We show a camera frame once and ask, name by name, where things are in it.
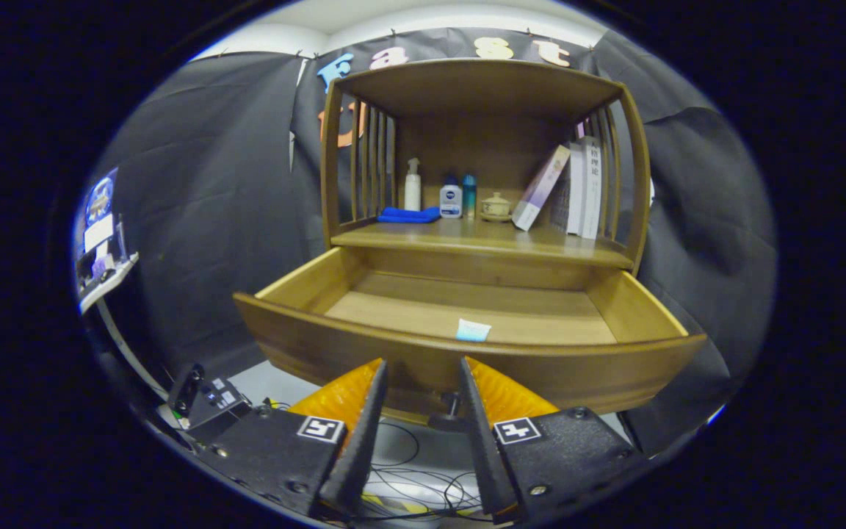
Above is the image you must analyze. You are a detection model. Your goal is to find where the purple cover book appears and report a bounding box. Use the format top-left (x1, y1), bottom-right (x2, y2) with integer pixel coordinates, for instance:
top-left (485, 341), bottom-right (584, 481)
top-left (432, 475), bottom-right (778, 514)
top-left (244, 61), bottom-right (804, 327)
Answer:
top-left (511, 144), bottom-right (572, 232)

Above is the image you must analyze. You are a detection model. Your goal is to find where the white bottle with blue cap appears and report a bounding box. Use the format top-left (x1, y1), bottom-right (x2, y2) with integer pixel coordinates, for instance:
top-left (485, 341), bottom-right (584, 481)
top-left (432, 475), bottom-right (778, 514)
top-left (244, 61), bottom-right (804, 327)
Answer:
top-left (439, 173), bottom-right (463, 220)

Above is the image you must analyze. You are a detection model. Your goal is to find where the white pump bottle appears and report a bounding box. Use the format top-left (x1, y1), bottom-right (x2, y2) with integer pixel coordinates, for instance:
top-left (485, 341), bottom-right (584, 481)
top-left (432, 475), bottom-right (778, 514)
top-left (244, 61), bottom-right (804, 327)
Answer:
top-left (404, 157), bottom-right (422, 212)

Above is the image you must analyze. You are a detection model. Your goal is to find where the black device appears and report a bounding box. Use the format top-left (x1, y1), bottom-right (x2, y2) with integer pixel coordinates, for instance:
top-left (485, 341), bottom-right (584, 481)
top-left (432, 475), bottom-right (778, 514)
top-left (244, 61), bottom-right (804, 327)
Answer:
top-left (168, 362), bottom-right (253, 442)

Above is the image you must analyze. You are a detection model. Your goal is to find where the patterned cover book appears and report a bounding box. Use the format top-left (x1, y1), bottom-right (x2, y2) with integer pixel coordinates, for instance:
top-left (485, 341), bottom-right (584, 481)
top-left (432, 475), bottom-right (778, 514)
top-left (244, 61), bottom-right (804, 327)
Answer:
top-left (552, 142), bottom-right (587, 234)

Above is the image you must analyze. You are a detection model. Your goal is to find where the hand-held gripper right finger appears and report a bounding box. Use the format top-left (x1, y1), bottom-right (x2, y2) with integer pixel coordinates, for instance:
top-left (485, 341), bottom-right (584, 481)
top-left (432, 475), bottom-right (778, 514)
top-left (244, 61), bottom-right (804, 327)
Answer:
top-left (458, 356), bottom-right (648, 524)

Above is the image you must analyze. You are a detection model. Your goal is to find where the wooden drawer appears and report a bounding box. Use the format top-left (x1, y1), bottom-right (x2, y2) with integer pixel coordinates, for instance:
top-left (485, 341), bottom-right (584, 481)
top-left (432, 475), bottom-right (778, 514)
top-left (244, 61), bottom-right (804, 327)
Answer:
top-left (232, 246), bottom-right (709, 428)

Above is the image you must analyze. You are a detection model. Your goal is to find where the black cable tangle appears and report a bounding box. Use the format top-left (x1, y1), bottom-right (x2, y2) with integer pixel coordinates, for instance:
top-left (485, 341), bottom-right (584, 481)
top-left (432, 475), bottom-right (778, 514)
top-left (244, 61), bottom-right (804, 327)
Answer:
top-left (364, 421), bottom-right (484, 517)

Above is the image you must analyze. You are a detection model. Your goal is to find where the black backdrop cloth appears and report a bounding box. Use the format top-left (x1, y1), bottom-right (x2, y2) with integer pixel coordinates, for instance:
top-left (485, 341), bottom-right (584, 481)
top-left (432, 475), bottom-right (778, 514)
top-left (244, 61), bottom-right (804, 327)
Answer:
top-left (74, 28), bottom-right (778, 456)

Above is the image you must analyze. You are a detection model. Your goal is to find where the wooden cabinet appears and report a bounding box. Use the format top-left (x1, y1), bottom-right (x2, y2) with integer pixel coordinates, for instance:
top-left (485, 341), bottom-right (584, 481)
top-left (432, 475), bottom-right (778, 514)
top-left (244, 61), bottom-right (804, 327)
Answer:
top-left (319, 57), bottom-right (653, 280)

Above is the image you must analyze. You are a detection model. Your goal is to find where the blue folded cloth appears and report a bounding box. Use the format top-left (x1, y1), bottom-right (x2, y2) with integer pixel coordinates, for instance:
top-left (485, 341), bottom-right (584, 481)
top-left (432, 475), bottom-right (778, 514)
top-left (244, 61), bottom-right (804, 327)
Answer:
top-left (377, 206), bottom-right (442, 224)

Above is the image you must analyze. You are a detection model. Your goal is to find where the wooden countertop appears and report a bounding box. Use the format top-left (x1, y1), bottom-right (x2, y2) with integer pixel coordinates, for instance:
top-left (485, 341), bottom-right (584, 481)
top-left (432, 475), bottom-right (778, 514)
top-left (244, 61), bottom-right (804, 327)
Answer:
top-left (331, 217), bottom-right (635, 269)

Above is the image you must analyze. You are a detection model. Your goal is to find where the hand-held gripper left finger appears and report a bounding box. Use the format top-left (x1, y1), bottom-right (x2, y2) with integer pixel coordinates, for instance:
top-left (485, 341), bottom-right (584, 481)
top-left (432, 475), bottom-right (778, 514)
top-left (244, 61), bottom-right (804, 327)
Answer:
top-left (199, 358), bottom-right (389, 519)

